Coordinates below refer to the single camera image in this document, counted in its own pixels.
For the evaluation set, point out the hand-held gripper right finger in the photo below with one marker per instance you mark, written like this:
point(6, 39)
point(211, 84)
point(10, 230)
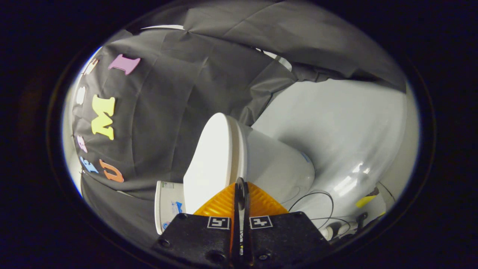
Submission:
point(283, 239)

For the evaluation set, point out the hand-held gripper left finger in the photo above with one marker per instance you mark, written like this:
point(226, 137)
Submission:
point(194, 239)

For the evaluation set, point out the white toilet lid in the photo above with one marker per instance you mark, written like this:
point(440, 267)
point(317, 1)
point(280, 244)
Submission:
point(209, 164)

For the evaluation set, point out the white toilet tank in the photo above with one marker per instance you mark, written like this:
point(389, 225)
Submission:
point(168, 205)

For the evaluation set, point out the white toilet bowl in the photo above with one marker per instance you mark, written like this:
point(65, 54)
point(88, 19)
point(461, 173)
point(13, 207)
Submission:
point(276, 164)

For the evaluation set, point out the white pipe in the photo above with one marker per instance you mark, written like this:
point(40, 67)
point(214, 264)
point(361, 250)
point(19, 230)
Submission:
point(336, 231)

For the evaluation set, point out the yellow tape piece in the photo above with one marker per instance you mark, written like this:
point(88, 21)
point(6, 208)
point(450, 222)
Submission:
point(365, 201)

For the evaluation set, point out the black backdrop cloth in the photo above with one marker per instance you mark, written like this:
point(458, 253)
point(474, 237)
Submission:
point(168, 112)

